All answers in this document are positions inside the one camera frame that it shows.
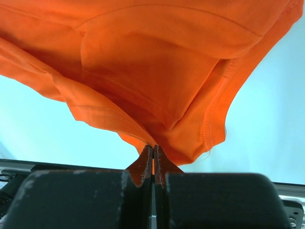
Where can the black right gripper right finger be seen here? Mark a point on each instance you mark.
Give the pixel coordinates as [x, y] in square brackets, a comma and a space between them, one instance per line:
[214, 200]

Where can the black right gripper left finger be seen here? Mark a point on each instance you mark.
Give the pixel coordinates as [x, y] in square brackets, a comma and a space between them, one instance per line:
[84, 198]

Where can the orange t-shirt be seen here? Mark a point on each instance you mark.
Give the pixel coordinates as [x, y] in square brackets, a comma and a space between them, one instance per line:
[157, 72]

